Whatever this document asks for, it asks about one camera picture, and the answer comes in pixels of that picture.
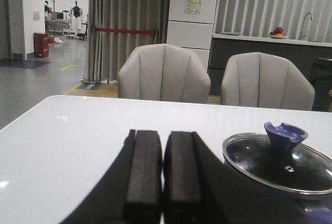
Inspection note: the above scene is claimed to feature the beige upholstered chair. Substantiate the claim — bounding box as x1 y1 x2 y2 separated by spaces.
118 44 211 104
220 52 315 110

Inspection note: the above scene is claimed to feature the chrome kitchen faucet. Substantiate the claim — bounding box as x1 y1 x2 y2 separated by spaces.
299 12 314 40

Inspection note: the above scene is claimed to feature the fruit plate on counter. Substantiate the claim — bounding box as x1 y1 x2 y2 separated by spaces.
268 26 288 39

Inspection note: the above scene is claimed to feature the red bin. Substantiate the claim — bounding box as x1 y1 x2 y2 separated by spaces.
33 32 49 58

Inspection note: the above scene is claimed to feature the left beige upholstered chair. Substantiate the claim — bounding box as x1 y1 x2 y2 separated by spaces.
118 44 211 104

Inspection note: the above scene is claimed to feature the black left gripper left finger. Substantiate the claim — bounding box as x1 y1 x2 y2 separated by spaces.
62 130 161 223

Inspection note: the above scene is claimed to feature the grey curtain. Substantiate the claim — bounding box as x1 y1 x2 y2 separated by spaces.
85 0 170 80

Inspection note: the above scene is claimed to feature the white refrigerator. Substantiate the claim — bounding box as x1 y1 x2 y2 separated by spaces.
167 0 217 69

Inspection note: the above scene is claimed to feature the red barrier belt stanchion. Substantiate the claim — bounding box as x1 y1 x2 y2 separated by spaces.
80 26 159 85

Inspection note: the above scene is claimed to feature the grey kitchen counter cabinet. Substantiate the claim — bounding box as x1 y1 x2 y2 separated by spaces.
207 34 331 95

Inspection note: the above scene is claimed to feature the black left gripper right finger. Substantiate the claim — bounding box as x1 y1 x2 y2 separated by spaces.
163 131 258 223

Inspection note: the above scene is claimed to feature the right beige upholstered chair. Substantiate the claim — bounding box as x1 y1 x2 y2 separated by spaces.
220 52 315 110

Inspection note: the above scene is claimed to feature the white humanoid robot mannequin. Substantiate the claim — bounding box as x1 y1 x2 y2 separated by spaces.
70 1 82 36

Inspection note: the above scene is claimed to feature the glass lid with purple knob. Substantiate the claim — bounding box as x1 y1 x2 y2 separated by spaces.
223 122 331 195

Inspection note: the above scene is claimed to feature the dark blue saucepan purple handle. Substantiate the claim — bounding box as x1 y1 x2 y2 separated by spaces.
224 160 331 223

